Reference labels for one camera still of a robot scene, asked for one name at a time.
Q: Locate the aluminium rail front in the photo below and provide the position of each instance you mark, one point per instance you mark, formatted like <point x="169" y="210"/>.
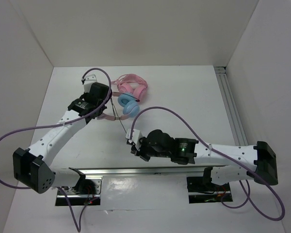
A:
<point x="187" y="170"/>

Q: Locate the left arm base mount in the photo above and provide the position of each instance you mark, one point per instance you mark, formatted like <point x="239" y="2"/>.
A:
<point x="80" y="188"/>

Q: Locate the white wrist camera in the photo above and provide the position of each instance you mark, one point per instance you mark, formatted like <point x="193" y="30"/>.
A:
<point x="87" y="81"/>
<point x="133" y="137"/>

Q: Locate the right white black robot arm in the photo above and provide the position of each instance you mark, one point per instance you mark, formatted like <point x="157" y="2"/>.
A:
<point x="225" y="163"/>

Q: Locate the pink headphones with wrapped cable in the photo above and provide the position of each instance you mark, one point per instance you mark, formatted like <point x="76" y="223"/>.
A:
<point x="132" y="84"/>

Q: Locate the pink blue cat-ear headphones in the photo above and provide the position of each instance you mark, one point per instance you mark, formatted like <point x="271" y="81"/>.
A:
<point x="130" y="106"/>

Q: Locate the aluminium rail right edge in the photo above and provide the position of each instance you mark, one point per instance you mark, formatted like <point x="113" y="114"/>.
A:
<point x="231" y="108"/>

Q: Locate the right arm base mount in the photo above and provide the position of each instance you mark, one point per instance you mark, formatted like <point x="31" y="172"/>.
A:
<point x="204" y="192"/>

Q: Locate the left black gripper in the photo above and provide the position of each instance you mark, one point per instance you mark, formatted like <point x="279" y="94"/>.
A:
<point x="84" y="95"/>

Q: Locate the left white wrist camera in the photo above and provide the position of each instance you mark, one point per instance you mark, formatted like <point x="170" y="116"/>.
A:
<point x="87" y="81"/>

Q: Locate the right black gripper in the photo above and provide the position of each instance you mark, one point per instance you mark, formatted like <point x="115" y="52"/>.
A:
<point x="140" y="153"/>

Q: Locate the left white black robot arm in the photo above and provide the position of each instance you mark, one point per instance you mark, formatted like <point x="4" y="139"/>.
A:
<point x="32" y="165"/>

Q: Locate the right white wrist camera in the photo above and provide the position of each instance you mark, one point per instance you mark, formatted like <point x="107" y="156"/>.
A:
<point x="133" y="137"/>

